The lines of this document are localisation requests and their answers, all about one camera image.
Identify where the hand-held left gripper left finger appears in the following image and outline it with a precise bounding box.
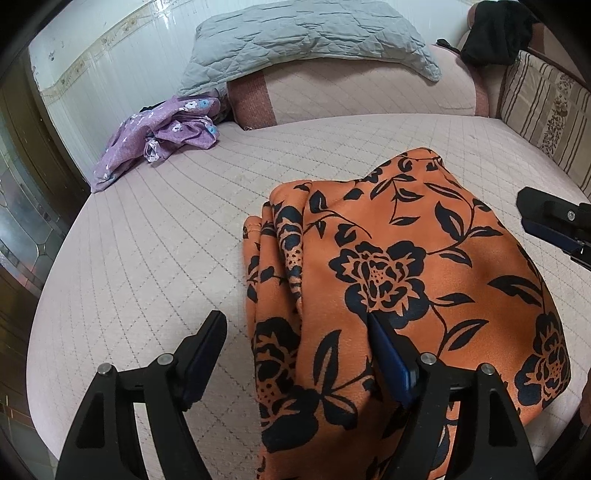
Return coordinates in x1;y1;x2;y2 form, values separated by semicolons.
55;310;228;480

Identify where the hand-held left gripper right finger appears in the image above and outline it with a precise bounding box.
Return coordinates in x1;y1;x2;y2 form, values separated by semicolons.
367;313;539;480

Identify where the orange black floral garment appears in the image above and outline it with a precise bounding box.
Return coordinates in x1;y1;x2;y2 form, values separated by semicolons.
243;148;578;480

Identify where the striped patterned cushion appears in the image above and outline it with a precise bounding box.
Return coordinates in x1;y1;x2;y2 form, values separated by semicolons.
500;50;591;186

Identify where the pink quilted bed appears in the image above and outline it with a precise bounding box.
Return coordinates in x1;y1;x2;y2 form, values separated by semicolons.
25;113;591;480

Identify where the pink bolster pillow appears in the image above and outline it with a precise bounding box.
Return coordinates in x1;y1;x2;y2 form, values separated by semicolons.
226;46;490;133

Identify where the purple floral cloth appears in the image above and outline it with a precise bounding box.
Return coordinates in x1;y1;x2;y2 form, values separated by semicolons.
90;95;223;193

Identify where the wooden door with glass panel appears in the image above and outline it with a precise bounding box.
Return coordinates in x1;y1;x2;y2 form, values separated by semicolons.
0;60;90;462

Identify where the grey quilted pillow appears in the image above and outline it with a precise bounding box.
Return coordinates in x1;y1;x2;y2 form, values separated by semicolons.
178;0;441;99

